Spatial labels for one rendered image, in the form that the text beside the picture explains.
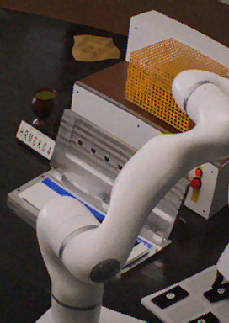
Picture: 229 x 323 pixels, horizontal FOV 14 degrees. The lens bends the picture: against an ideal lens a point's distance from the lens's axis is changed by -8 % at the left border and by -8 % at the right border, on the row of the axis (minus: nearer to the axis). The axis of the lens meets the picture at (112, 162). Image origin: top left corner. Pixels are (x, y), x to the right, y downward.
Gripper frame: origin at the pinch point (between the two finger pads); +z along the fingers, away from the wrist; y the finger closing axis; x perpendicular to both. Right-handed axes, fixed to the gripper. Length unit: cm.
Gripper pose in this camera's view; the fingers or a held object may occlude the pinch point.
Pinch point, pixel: (222, 287)
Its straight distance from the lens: 248.3
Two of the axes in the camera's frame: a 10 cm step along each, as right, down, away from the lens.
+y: 5.0, 5.5, -6.7
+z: -2.7, 8.3, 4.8
